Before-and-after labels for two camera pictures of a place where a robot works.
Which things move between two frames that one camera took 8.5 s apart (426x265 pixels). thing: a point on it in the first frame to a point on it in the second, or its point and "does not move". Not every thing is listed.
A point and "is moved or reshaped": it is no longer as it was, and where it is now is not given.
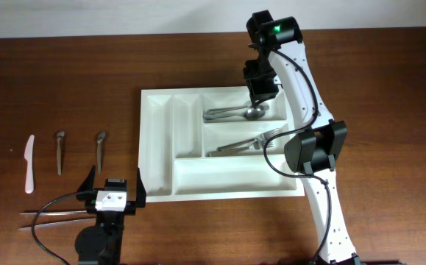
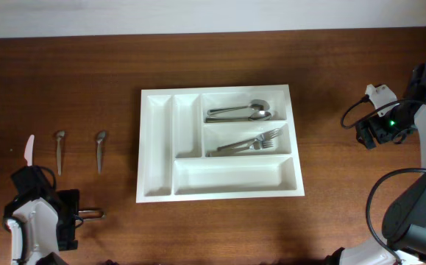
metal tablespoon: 249,106 does not move
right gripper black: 257,90 to 381,135
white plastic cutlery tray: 209,144 does not move
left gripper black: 131,205 to 73,198
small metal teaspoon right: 100,137 does not move
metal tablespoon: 252,114 is moved or reshaped
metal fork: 259,138 does not move
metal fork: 259,146 does not move
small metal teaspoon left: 59,135 does not move
